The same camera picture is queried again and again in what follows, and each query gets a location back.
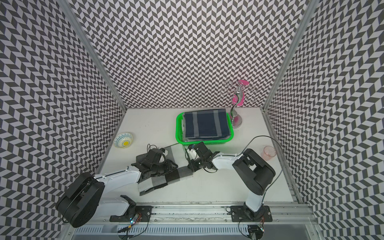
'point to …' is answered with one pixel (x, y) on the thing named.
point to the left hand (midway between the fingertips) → (175, 169)
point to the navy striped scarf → (205, 125)
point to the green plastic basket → (180, 133)
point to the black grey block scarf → (182, 172)
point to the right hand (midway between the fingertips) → (189, 168)
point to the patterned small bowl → (123, 140)
